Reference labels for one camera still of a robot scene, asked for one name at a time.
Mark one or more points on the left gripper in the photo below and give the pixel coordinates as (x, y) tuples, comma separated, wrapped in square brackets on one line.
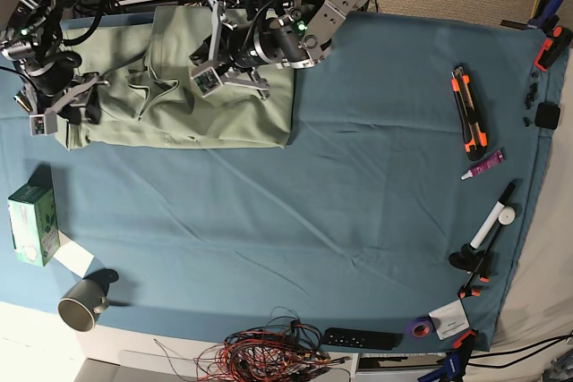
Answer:
[(223, 51)]

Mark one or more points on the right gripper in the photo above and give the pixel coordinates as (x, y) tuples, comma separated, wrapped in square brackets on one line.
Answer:
[(80, 91)]

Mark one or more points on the sage green T-shirt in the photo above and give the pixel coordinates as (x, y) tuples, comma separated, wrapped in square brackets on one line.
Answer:
[(151, 101)]

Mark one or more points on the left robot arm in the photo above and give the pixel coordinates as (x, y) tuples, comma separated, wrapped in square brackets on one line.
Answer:
[(286, 33)]

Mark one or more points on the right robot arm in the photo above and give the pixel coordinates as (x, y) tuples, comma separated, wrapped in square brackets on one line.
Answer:
[(33, 41)]

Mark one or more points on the small silver lighter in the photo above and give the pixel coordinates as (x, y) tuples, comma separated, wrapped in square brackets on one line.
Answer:
[(23, 102)]

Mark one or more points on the green tissue box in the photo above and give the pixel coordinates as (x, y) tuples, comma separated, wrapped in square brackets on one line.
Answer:
[(33, 220)]

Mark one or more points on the white paper slip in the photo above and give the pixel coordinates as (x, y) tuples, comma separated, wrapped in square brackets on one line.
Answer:
[(74, 257)]

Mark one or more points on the grey ceramic mug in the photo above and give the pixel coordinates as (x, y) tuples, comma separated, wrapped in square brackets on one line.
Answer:
[(81, 306)]

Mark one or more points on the blue table cloth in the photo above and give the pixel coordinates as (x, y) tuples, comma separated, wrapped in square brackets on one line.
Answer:
[(350, 225)]

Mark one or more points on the orange black utility knife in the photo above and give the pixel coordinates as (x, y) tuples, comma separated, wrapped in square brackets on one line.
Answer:
[(473, 126)]

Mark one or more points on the purple glue tube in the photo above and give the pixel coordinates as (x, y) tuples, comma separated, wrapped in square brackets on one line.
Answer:
[(493, 160)]

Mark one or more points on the black remote control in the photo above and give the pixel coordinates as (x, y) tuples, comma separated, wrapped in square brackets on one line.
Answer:
[(361, 339)]

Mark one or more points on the orange black spring clamp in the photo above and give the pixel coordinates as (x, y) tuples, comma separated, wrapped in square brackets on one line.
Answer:
[(480, 273)]

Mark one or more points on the white black hand pump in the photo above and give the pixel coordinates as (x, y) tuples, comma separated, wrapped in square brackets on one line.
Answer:
[(501, 214)]

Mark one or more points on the purple tape roll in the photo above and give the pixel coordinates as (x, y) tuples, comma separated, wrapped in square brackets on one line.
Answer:
[(420, 327)]

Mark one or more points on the black square box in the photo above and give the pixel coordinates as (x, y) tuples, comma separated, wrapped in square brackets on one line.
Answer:
[(547, 116)]

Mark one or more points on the orange black corner clamp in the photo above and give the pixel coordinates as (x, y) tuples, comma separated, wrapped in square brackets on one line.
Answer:
[(556, 43)]

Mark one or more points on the white card box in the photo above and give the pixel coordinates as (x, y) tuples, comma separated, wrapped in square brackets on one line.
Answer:
[(449, 319)]

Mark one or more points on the blue bar clamp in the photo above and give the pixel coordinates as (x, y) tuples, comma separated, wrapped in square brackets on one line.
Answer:
[(453, 366)]

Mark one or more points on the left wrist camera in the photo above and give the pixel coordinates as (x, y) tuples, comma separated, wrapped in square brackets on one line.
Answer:
[(206, 79)]

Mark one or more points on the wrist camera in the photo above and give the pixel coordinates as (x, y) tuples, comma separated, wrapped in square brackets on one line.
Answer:
[(43, 124), (206, 79)]

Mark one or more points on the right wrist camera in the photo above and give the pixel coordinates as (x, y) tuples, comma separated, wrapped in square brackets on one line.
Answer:
[(43, 124)]

